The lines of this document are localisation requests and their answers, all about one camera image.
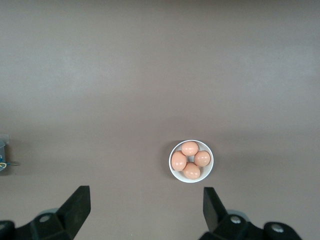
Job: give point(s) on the white round bowl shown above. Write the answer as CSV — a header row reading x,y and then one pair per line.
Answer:
x,y
207,175

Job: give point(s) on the brown egg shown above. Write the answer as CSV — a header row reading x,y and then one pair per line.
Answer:
x,y
189,148
191,171
178,161
202,159

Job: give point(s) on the clear plastic egg carton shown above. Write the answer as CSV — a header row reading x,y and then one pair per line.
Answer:
x,y
2,155

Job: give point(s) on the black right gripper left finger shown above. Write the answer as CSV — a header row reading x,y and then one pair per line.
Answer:
x,y
75,207

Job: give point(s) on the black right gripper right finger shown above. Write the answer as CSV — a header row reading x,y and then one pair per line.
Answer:
x,y
215,212

